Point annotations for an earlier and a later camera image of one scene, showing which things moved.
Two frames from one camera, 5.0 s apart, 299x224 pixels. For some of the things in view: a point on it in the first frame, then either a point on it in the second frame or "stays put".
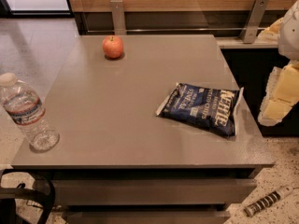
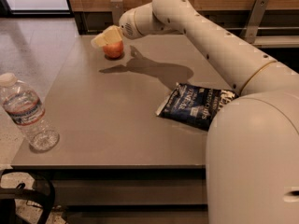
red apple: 113,47 stays put
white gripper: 290,32 -> 127,24
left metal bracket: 119,18 stays put
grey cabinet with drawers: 119,162 stays put
